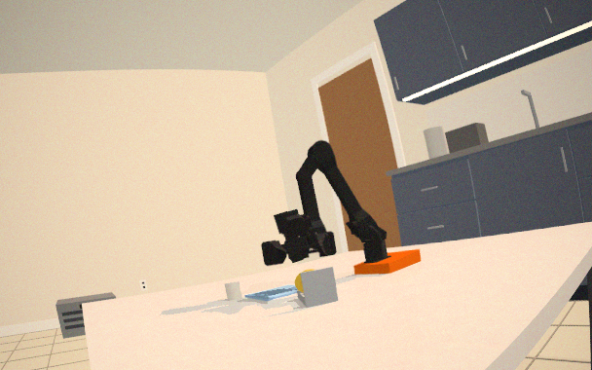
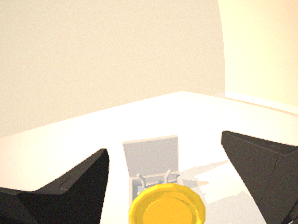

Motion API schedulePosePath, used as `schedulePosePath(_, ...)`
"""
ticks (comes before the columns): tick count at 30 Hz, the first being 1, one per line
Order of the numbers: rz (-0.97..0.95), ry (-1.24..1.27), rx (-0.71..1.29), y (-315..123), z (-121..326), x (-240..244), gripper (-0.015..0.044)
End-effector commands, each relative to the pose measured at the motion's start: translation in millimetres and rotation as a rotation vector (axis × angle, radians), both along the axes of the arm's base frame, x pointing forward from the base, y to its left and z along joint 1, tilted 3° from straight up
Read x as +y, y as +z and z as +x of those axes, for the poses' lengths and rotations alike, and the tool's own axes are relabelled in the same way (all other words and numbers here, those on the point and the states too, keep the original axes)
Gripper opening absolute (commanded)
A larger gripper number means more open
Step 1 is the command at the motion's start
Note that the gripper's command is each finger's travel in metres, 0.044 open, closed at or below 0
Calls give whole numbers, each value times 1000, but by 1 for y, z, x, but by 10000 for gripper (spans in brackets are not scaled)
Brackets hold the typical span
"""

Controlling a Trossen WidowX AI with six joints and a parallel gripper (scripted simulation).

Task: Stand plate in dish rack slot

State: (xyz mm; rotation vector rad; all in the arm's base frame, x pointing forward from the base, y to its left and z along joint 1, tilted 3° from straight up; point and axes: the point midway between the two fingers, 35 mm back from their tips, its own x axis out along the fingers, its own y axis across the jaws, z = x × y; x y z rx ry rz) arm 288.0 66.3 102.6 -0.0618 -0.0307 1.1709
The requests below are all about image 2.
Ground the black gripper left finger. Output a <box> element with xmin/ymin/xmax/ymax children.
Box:
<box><xmin>0</xmin><ymin>148</ymin><xmax>110</xmax><ymax>224</ymax></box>

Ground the yellow plate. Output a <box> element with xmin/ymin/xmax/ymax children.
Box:
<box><xmin>129</xmin><ymin>184</ymin><xmax>206</xmax><ymax>224</ymax></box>

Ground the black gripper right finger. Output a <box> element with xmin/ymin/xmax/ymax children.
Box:
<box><xmin>221</xmin><ymin>131</ymin><xmax>298</xmax><ymax>224</ymax></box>

